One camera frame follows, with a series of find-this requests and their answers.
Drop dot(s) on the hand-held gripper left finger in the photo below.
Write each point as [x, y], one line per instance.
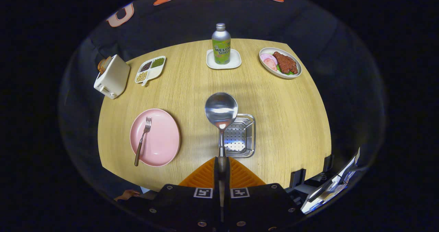
[192, 204]

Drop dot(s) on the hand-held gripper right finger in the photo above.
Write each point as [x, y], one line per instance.
[257, 204]

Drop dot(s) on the black stand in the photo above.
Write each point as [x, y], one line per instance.
[296, 178]

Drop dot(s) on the perforated metal basket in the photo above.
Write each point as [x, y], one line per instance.
[243, 136]

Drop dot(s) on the pink round plate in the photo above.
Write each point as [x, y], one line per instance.
[161, 139]

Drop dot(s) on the tilted white screen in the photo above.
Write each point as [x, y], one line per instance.
[329, 187]

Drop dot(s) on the white oval food plate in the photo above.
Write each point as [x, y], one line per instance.
[265, 69]

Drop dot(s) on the white sectioned bean dish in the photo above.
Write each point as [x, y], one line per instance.
[155, 72]

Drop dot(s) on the white square coaster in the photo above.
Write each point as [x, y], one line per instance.
[236, 62]

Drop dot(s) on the pink ham slices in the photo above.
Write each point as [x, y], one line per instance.
[269, 61]

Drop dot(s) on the brown meat piece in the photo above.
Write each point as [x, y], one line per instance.
[285, 63]

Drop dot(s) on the white toaster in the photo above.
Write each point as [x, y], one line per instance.
[113, 79]

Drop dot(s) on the green soda bottle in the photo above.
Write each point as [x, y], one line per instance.
[221, 47]

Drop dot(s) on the brown bread slice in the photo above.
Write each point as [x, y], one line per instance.
[104, 64]

